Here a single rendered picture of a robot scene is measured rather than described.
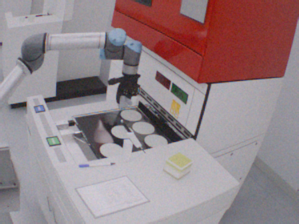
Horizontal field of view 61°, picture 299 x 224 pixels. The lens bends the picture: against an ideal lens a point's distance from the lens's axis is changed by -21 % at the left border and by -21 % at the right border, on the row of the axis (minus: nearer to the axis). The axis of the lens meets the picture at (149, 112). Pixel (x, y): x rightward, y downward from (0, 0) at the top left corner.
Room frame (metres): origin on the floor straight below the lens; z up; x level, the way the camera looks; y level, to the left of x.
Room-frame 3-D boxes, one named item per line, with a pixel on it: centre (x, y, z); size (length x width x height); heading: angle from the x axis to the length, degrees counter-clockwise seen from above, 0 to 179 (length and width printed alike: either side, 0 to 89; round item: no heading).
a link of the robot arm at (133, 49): (1.34, 0.13, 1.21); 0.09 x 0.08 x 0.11; 107
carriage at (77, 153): (1.00, 0.30, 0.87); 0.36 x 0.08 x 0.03; 37
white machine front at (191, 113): (1.46, 0.04, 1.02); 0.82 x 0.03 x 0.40; 37
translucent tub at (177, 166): (0.87, -0.14, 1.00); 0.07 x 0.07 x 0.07; 52
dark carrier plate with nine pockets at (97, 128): (1.17, 0.10, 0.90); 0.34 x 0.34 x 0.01; 37
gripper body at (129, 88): (1.34, 0.12, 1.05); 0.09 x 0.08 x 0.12; 65
